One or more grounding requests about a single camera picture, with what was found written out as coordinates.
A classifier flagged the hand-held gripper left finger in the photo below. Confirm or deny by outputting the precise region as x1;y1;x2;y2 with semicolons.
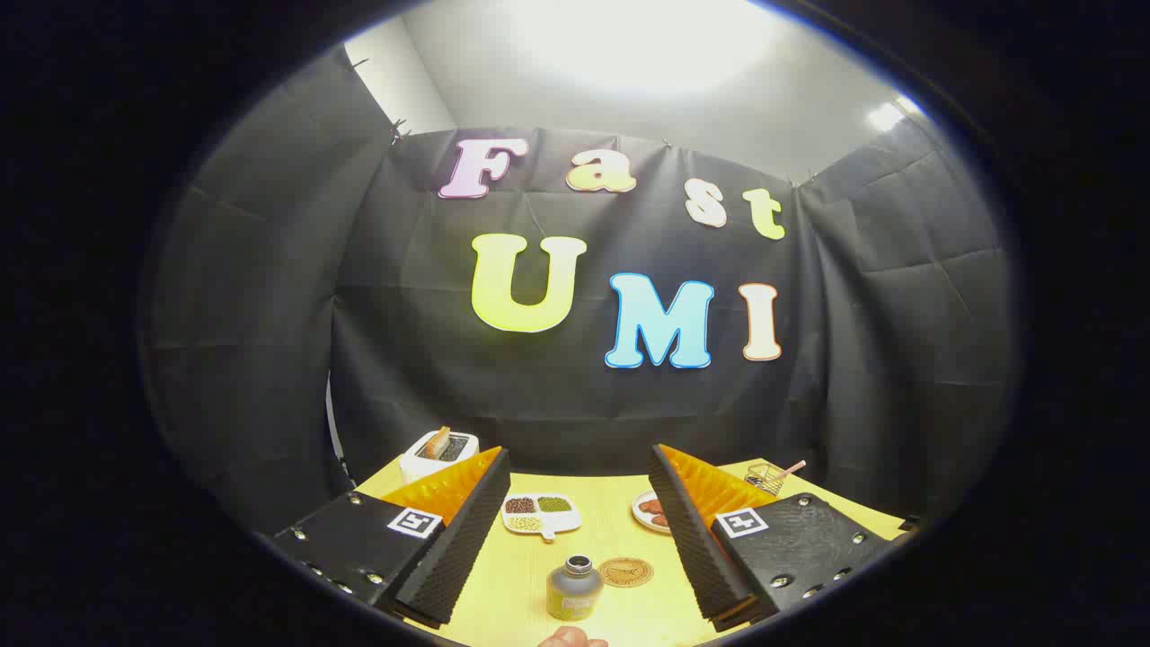
270;447;511;630

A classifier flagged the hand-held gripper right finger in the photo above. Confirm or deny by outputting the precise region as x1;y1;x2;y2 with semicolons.
649;443;907;633

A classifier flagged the round wooden coaster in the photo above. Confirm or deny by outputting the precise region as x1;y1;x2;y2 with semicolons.
598;557;654;589

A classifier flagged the silver bottle with green label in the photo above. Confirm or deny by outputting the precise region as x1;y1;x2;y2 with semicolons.
546;555;605;622

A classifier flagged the white round plate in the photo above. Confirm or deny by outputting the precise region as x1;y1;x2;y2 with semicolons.
632;490;675;535

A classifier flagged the wooden table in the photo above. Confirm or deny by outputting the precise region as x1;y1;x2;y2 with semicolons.
355;454;908;647

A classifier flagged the white toaster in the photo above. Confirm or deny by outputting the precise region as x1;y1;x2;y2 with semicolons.
399;430;480;483

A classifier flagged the white divided dish with beans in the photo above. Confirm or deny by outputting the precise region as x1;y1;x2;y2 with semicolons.
500;492;582;543

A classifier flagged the black backdrop cloth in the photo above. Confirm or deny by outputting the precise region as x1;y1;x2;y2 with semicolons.
144;45;1021;540

